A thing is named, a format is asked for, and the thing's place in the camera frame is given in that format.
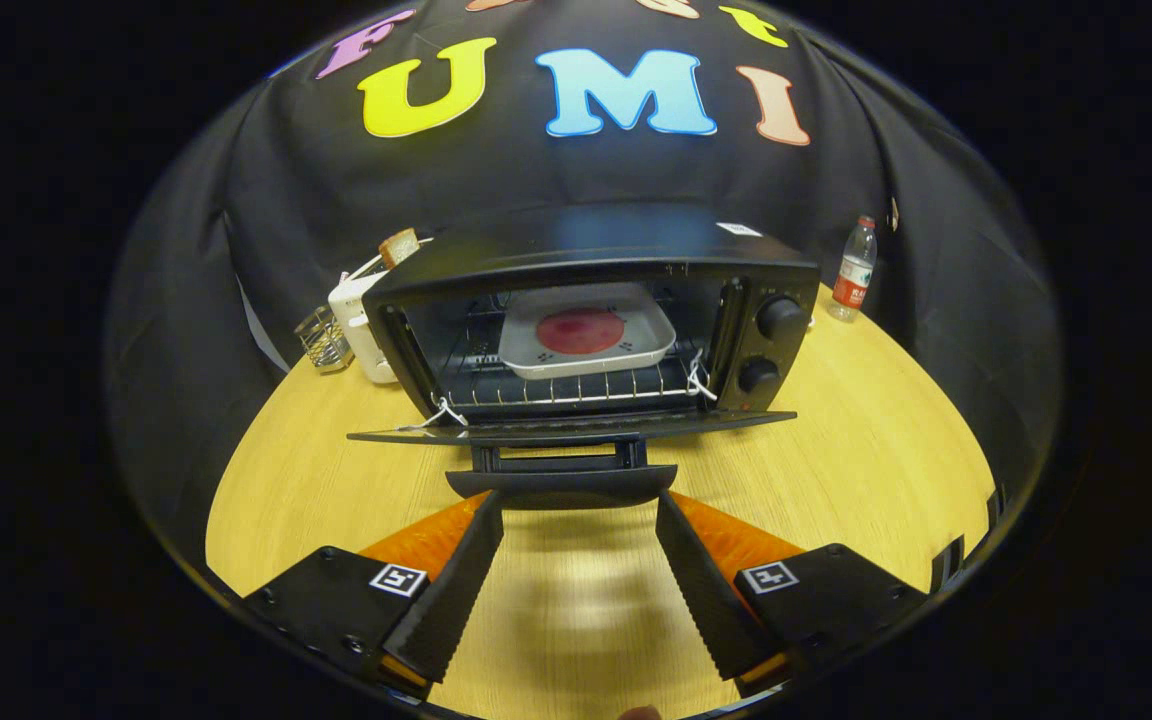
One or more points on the black toaster oven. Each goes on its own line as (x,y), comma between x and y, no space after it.
(586,250)

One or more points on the white pop-up toaster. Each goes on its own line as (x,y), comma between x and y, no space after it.
(361,330)

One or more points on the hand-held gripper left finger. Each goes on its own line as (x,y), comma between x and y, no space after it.
(451,600)

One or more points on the brown bread slice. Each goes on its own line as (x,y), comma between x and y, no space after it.
(399,248)

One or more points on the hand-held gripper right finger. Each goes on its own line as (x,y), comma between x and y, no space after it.
(711,600)

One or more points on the red label plastic water bottle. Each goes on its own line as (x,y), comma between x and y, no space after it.
(851,280)

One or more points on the white square plate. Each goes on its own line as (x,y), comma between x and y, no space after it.
(536,350)

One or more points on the black backdrop cloth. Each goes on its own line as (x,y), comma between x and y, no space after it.
(236,230)

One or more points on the pink round ham slice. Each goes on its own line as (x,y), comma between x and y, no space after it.
(581,331)

